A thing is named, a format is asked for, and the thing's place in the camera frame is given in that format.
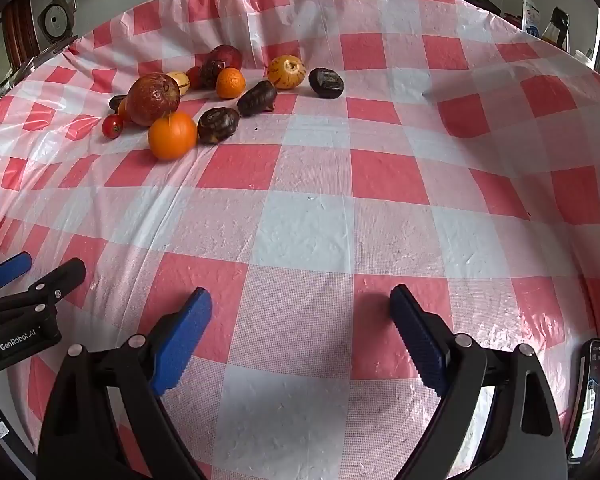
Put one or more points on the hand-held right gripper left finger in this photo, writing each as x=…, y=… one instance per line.
x=185, y=340

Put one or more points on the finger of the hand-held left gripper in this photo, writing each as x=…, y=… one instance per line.
x=62, y=280
x=10, y=267

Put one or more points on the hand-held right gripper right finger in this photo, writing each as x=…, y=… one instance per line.
x=420, y=340

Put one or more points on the tiny orange citrus fruit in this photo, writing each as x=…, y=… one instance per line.
x=123, y=111

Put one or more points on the large striped yellow melon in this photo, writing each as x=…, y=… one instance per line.
x=286, y=71

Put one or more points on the red white checkered tablecloth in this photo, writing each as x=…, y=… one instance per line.
x=305, y=220

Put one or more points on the black smartphone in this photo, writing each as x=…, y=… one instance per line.
x=592, y=395

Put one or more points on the large orange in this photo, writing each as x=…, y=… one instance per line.
x=172, y=135

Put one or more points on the small dark purple fruit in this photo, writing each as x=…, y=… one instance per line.
x=116, y=102

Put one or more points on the wrinkled red apple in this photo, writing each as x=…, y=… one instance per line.
x=152, y=99

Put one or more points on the large dark purple fruit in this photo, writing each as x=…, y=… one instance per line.
x=218, y=125
x=326, y=82
x=257, y=98

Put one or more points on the small striped yellow melon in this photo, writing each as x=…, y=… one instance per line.
x=180, y=81

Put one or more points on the medium orange tangerine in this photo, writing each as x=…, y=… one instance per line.
x=230, y=83

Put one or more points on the dark red apple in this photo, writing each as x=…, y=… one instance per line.
x=227, y=55

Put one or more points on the dark glass kettle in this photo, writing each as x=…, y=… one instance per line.
x=556, y=27

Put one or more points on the white printed packet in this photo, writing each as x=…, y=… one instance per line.
x=530, y=15

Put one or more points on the brown wooden door frame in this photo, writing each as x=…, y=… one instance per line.
x=17, y=30

